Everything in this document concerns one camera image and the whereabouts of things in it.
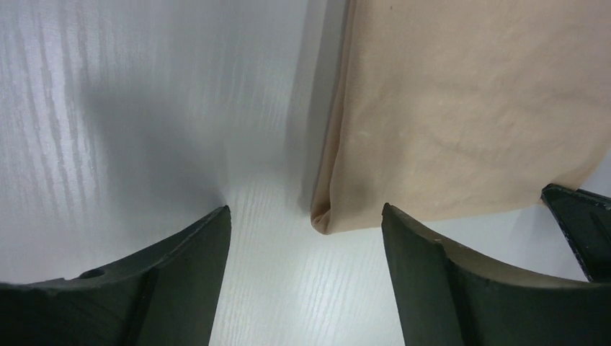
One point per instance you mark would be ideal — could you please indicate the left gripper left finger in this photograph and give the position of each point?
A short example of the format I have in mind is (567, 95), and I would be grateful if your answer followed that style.
(165, 294)

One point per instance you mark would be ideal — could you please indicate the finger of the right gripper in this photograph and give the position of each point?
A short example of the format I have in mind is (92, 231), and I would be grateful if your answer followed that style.
(584, 219)

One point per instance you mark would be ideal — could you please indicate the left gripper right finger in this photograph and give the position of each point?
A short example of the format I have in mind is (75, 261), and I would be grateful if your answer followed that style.
(449, 294)

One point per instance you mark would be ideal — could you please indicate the beige t shirt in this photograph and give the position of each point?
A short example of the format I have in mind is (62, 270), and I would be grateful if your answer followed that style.
(448, 109)

